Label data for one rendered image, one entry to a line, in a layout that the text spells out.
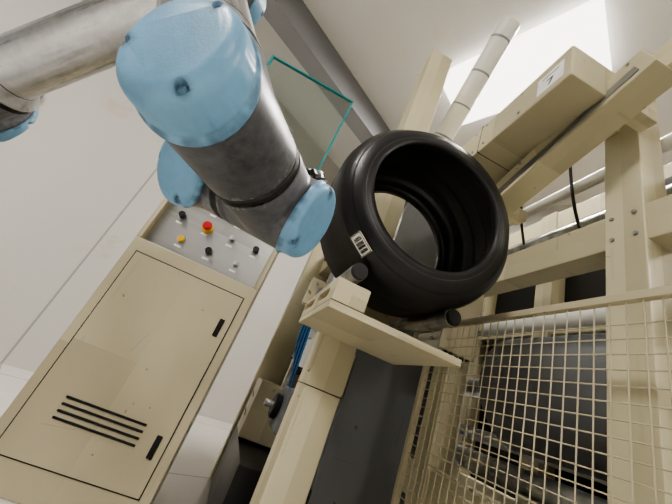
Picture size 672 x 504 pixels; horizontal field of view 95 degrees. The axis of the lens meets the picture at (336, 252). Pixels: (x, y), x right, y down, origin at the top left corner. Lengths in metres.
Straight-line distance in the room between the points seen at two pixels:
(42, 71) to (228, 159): 0.70
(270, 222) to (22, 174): 3.09
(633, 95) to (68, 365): 1.97
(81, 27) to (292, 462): 1.15
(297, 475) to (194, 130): 1.02
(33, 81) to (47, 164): 2.45
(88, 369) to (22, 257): 1.91
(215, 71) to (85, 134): 3.26
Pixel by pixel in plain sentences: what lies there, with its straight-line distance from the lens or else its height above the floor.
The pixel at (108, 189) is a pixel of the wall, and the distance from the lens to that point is 3.37.
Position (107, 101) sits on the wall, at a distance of 3.61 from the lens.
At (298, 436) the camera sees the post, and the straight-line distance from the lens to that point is 1.10.
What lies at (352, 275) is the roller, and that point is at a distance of 0.76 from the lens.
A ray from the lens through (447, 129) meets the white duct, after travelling 2.17.
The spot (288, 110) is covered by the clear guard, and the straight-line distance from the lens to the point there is 1.95.
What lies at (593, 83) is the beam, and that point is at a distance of 1.27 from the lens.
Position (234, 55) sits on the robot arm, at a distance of 0.23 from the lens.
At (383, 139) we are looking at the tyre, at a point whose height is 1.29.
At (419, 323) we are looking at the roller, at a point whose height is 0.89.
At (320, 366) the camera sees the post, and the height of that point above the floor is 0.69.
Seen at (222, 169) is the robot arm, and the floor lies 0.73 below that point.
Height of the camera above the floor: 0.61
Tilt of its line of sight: 24 degrees up
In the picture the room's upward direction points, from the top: 23 degrees clockwise
